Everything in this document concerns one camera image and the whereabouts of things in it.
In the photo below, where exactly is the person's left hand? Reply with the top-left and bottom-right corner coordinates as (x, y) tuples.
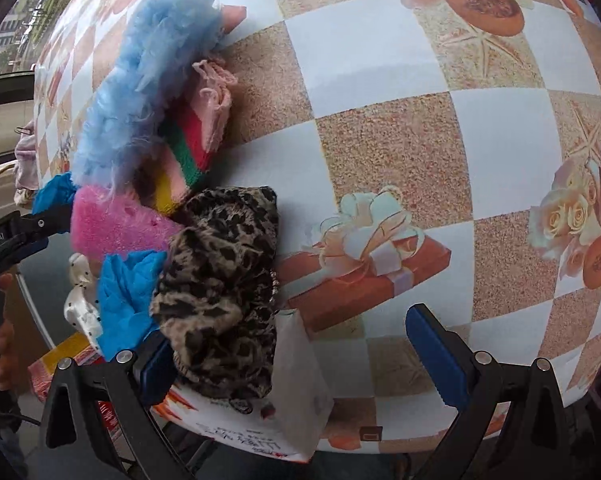
(0, 272), (22, 392)

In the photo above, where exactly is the checked printed tablecloth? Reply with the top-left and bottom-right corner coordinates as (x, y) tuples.
(33, 0), (601, 457)

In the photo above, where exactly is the striped knit scrunchie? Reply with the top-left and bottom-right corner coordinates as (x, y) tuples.
(149, 105), (220, 214)

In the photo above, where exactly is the hot pink fluffy scrunchie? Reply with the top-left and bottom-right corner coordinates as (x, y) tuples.
(70, 185), (186, 262)

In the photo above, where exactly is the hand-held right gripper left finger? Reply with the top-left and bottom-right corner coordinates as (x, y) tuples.
(38, 332), (201, 480)

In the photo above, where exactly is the red printed box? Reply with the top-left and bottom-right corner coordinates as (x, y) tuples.
(28, 332), (127, 442)

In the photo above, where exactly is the bright blue scrunchie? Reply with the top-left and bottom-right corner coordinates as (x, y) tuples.
(32, 172), (77, 217)
(98, 250), (170, 357)

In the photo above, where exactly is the leopard print scrunchie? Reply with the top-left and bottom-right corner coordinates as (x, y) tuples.
(149, 186), (282, 414)

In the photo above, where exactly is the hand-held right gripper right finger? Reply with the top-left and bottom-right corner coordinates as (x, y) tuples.
(405, 302), (577, 480)

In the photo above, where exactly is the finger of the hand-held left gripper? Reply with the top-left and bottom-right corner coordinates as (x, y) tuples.
(11, 204), (75, 241)
(8, 236), (50, 267)

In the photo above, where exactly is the lavender hanging cloth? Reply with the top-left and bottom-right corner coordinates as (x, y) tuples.
(13, 120), (44, 206)

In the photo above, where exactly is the light blue fluffy scrunchie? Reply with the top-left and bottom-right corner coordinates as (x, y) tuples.
(72, 0), (230, 192)

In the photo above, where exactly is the light pink scrunchie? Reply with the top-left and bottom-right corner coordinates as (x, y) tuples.
(189, 57), (239, 154)

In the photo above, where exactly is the cream polka dot scrunchie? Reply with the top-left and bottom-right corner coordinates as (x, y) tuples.
(63, 252), (104, 352)

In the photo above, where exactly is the white printed carton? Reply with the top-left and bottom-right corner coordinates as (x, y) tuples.
(150, 307), (336, 463)

